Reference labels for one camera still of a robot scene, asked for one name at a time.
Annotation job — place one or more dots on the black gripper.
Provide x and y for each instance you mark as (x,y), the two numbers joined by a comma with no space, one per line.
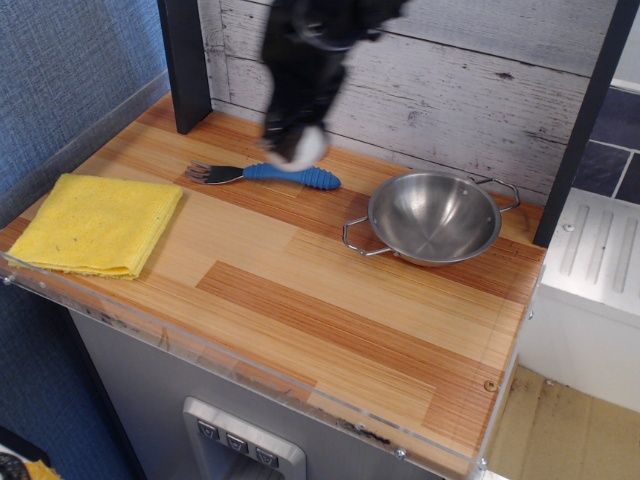
(306,81)

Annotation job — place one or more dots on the white sushi with black band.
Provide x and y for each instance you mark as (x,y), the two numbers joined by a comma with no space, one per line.
(315,145)

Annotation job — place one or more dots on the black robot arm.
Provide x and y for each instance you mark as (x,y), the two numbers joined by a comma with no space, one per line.
(334,26)

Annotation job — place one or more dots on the yellow rag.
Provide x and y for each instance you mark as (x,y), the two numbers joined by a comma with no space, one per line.
(98,226)

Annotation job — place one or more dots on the clear acrylic table edge guard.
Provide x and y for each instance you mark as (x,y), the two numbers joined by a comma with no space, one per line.
(409,360)

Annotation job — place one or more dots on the silver cabinet with button panel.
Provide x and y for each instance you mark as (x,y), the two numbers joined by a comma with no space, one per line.
(195,410)

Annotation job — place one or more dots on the yellow object at floor corner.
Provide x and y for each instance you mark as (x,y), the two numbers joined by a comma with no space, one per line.
(14,468)

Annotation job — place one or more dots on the blue handled metal fork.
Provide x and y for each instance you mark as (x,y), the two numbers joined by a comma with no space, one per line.
(313,177)

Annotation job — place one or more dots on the steel bowl with handles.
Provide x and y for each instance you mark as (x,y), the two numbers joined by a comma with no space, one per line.
(436,219)

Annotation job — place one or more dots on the dark grey left post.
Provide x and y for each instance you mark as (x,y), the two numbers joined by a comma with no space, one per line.
(185,58)

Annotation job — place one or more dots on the dark grey post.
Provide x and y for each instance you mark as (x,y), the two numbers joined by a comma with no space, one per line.
(611,51)
(185,58)

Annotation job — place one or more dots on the dark grey right post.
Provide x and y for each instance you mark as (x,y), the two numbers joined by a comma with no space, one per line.
(611,51)

